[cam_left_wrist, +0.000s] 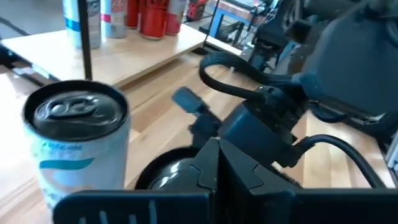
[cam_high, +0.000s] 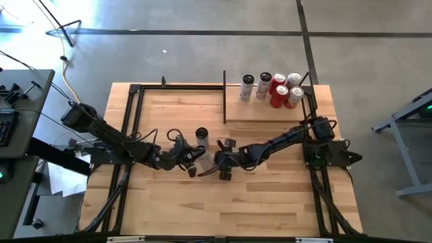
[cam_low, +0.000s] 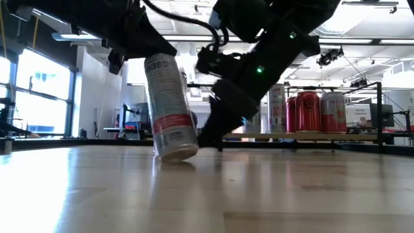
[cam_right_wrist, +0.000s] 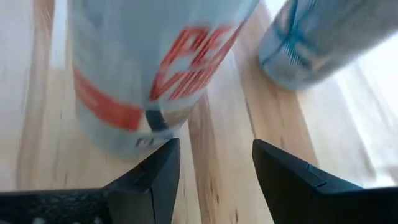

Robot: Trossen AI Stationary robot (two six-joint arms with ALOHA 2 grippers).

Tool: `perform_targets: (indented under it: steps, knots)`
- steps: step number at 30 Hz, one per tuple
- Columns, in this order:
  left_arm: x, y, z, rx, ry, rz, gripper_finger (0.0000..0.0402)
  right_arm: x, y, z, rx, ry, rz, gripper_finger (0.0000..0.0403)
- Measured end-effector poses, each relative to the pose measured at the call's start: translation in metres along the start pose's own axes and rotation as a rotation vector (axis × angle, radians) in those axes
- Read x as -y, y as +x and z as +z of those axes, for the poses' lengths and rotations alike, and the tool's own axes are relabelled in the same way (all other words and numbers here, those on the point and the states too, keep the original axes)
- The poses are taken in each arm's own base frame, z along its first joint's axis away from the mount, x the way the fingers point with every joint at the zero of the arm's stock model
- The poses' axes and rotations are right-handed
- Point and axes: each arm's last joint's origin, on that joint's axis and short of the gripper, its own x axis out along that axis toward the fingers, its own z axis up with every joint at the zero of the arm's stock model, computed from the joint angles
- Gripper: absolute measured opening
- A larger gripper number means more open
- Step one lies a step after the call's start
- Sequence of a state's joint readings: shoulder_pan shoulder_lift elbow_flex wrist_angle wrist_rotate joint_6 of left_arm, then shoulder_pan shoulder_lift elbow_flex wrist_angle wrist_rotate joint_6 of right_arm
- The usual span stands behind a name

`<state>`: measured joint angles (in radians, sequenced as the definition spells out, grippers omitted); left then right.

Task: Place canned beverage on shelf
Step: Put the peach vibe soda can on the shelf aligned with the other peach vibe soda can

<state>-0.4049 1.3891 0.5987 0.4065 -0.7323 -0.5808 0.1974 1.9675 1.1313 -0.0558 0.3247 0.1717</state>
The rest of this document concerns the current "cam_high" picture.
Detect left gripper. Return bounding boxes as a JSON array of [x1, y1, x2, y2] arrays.
[[163, 139, 207, 179]]

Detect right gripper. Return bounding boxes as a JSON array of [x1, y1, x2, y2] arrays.
[[196, 137, 238, 182]]

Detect white label strip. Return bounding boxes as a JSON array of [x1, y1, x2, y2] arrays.
[[295, 237, 334, 243], [106, 236, 146, 243]]

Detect black floor cable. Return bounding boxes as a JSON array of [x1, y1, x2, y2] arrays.
[[0, 50, 37, 71]]

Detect black aluminium table frame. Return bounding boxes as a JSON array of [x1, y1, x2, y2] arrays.
[[101, 82, 338, 239]]

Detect red soda can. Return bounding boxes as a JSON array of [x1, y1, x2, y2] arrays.
[[268, 72, 287, 96]]

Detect black clamp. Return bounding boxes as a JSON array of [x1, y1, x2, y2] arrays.
[[20, 80, 43, 99], [0, 83, 21, 105]]

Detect white slim Celsius can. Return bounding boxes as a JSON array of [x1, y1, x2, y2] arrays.
[[255, 72, 273, 101], [194, 127, 210, 153], [239, 74, 255, 103]]

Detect black diagonal frame strut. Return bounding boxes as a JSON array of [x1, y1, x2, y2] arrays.
[[80, 164, 133, 234], [309, 167, 360, 236]]

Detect yellow floor cable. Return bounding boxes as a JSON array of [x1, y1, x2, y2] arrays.
[[32, 0, 82, 104]]

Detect black device green light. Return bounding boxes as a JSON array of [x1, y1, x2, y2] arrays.
[[0, 161, 14, 185], [418, 97, 432, 119]]

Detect white paper sheets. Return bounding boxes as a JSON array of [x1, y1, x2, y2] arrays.
[[47, 153, 92, 198]]

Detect black tripod stand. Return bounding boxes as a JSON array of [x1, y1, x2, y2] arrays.
[[36, 0, 83, 48]]

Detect pink and white soda can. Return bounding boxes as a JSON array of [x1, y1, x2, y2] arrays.
[[283, 85, 305, 110], [283, 71, 303, 90]]

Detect black desk support beam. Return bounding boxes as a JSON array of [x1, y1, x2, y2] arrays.
[[26, 137, 92, 176]]

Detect black keyboard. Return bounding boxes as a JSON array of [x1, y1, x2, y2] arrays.
[[0, 111, 20, 148]]

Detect grey metal workbench frame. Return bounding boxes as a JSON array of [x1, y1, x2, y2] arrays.
[[371, 88, 432, 198]]

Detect red Coke can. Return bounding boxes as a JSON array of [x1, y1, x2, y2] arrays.
[[269, 84, 290, 109]]

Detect dark grey desk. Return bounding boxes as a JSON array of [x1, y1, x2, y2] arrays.
[[0, 69, 56, 240]]

